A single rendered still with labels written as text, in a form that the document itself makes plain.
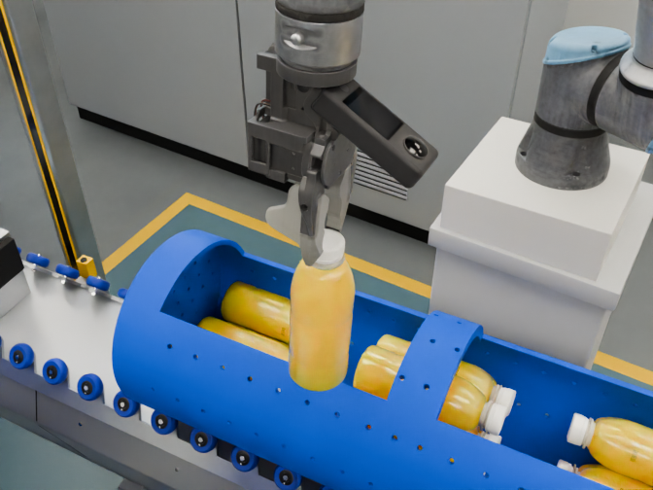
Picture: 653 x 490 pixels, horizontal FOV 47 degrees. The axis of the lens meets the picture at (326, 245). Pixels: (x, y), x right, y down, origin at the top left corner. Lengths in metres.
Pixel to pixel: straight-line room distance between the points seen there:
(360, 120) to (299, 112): 0.07
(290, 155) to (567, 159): 0.63
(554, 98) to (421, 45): 1.38
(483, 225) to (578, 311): 0.21
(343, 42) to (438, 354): 0.46
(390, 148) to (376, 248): 2.33
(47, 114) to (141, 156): 1.94
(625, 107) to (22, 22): 1.09
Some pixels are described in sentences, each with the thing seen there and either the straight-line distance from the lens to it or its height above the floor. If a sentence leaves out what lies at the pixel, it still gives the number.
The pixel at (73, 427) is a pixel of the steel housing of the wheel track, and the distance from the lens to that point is 1.40.
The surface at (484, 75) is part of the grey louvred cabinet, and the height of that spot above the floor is 0.80.
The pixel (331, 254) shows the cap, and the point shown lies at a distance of 0.75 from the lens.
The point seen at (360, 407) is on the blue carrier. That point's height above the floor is 1.19.
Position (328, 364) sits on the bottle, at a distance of 0.84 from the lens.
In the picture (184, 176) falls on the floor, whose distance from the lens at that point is 3.41.
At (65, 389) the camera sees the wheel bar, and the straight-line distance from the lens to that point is 1.37.
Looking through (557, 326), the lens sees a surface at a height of 1.03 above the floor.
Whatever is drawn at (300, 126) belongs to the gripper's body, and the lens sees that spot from 0.69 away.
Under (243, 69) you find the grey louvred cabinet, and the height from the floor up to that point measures 0.57.
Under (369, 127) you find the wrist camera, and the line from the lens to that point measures 0.65.
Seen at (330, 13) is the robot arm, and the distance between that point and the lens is 0.62.
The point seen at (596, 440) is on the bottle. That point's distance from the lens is 1.05.
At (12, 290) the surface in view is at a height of 0.97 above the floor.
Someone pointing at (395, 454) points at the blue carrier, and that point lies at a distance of 0.95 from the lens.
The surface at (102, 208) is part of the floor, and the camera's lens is 3.30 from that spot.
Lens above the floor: 1.95
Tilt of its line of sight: 41 degrees down
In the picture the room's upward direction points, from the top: straight up
